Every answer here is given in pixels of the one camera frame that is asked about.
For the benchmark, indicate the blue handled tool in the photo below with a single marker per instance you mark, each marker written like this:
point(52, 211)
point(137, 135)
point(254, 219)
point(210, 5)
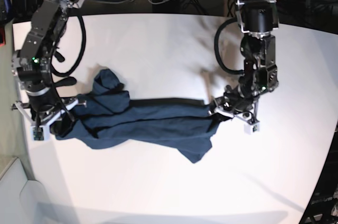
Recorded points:
point(8, 6)

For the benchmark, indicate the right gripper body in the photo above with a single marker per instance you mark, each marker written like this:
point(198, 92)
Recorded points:
point(43, 120)

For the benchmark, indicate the dark blue t-shirt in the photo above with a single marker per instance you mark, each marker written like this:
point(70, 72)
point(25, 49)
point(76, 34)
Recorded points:
point(110, 117)

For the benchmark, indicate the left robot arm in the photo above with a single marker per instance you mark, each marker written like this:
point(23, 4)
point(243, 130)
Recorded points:
point(256, 20)

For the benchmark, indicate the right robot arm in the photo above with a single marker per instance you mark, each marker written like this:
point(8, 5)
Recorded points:
point(32, 68)

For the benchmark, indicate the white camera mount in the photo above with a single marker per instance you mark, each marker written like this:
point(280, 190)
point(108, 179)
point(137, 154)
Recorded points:
point(242, 109)
point(59, 128)

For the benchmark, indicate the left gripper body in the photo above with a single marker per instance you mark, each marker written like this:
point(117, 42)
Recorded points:
point(235, 94)

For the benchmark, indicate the red clamp at table edge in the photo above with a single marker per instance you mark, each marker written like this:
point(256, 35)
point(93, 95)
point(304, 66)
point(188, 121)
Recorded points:
point(2, 37)

